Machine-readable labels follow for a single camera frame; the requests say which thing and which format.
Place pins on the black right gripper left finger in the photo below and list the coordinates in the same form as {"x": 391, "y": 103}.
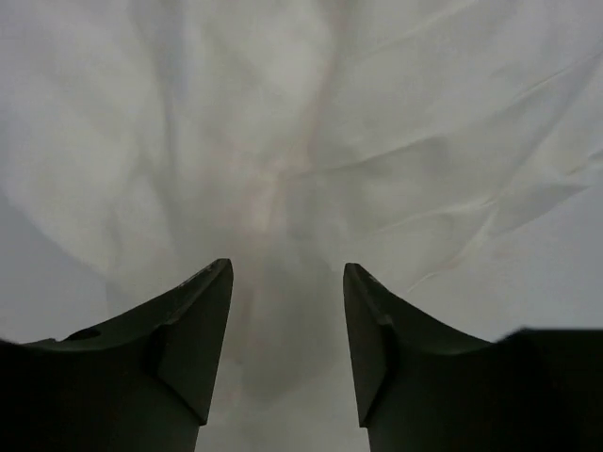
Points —
{"x": 140, "y": 381}

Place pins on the white pleated skirt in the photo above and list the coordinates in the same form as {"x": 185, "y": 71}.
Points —
{"x": 452, "y": 148}

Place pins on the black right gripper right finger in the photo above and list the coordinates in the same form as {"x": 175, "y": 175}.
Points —
{"x": 421, "y": 385}

